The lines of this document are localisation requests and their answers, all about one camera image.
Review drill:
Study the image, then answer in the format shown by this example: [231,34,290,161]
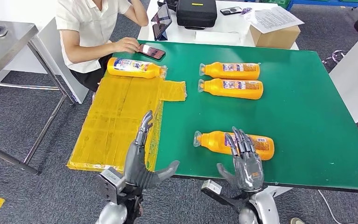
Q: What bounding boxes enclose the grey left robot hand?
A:
[123,110,180,190]

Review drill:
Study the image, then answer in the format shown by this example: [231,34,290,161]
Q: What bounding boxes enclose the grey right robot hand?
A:
[216,126,265,193]

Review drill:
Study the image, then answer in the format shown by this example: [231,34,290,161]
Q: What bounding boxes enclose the person's right hand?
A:
[113,37,141,54]

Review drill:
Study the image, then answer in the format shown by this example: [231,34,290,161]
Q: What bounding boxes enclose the orange detergent bottle clear cap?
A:
[199,62,261,81]
[197,78,264,100]
[193,130,275,161]
[106,57,168,79]

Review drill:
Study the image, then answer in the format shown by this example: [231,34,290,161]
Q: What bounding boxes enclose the dark smartphone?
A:
[137,43,166,61]

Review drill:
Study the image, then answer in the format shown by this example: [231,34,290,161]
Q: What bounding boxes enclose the tablet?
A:
[150,3,173,42]

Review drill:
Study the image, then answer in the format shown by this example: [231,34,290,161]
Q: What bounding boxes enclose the yellow taped cardboard mat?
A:
[66,69,188,173]

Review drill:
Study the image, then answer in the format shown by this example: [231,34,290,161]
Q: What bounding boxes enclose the black carrying case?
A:
[176,0,218,30]

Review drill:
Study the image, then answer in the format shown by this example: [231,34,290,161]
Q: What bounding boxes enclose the stainless steel table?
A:
[0,18,76,176]

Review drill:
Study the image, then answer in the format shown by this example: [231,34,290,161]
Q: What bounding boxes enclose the brown cardboard box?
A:
[249,24,302,49]

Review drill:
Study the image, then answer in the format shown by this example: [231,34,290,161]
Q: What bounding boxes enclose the chrome chair base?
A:
[322,49,350,64]

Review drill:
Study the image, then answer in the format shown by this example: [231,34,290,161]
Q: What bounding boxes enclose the white board table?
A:
[329,21,358,124]

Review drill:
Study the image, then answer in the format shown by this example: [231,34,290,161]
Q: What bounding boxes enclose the printed paper sheet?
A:
[248,6,305,34]

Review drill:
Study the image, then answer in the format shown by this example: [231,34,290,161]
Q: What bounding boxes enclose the green plastic crate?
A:
[261,0,292,8]

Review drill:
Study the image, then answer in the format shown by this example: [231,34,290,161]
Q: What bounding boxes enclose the blue metal rack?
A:
[287,0,358,16]

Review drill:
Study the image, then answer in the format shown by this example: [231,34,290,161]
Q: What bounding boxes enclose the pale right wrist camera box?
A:
[201,180,248,211]

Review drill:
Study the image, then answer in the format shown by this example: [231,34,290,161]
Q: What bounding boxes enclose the white floor cable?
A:
[318,189,358,224]

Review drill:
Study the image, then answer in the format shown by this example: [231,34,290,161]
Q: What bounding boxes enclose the black phone with round camera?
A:
[220,6,243,16]

